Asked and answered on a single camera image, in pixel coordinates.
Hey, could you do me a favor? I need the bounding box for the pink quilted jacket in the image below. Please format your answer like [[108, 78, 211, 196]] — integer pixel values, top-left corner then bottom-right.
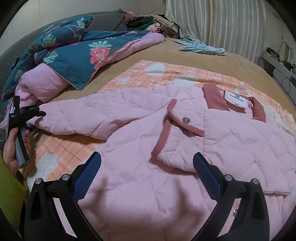
[[30, 83, 295, 240]]

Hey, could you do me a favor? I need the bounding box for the pile of clothes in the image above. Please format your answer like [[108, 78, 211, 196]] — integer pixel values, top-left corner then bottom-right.
[[124, 11, 180, 39]]

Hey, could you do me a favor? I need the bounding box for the person's left hand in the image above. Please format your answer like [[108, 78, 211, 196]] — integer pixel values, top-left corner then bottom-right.
[[3, 128, 19, 176]]

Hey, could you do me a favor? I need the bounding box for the orange plaid fleece blanket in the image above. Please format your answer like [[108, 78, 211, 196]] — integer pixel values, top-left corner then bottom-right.
[[23, 56, 295, 185]]

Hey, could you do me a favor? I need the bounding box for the blue floral comforter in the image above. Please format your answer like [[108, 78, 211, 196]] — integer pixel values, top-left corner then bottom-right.
[[1, 15, 165, 128]]

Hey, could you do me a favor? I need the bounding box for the tan bed sheet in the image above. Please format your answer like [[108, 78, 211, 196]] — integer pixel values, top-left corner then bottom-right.
[[52, 38, 295, 115]]

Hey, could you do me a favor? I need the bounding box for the light blue garment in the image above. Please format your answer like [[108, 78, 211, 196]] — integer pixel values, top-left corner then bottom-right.
[[174, 39, 226, 56]]

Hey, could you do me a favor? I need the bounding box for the white striped curtain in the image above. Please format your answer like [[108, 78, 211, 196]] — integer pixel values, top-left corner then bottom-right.
[[165, 0, 266, 64]]

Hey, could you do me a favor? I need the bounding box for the grey wall shelf unit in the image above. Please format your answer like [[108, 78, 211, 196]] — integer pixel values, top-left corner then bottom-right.
[[260, 51, 295, 107]]

